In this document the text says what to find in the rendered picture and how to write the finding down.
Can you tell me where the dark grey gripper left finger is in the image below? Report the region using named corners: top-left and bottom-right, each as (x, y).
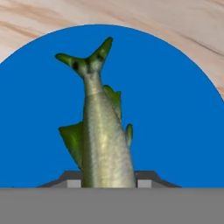
top-left (38, 170), bottom-right (84, 189)

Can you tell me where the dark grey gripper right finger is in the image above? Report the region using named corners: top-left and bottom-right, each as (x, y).
top-left (134, 170), bottom-right (181, 189)

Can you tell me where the green silver fish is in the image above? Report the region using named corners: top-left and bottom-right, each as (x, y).
top-left (54, 36), bottom-right (137, 189)

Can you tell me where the blue round plate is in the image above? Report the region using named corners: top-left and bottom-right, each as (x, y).
top-left (0, 24), bottom-right (224, 189)

